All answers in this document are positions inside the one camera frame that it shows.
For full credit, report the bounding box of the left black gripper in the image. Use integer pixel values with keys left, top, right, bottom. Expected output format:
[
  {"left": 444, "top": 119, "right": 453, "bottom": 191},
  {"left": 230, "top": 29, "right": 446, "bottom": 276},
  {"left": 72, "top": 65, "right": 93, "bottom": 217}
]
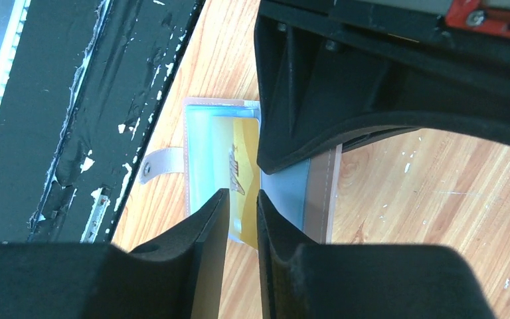
[{"left": 254, "top": 1, "right": 510, "bottom": 174}]

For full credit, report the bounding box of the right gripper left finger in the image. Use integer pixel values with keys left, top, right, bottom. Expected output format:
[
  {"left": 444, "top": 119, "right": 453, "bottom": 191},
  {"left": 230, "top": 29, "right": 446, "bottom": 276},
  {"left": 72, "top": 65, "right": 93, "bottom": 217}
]
[{"left": 0, "top": 189, "right": 230, "bottom": 318}]

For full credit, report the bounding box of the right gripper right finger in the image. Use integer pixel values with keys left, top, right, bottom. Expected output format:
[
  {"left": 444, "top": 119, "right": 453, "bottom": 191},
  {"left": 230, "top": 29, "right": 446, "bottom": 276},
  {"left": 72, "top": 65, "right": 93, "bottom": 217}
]
[{"left": 257, "top": 191, "right": 494, "bottom": 318}]

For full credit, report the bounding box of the gold credit card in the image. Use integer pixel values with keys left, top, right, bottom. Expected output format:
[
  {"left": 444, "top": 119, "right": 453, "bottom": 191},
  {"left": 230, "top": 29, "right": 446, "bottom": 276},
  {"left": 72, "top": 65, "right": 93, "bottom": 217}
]
[{"left": 229, "top": 118, "right": 261, "bottom": 249}]

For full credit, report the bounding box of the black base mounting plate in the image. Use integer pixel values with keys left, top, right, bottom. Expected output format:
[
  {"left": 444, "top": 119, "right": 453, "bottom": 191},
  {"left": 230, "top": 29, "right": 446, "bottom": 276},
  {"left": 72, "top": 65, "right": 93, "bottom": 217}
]
[{"left": 0, "top": 0, "right": 204, "bottom": 244}]

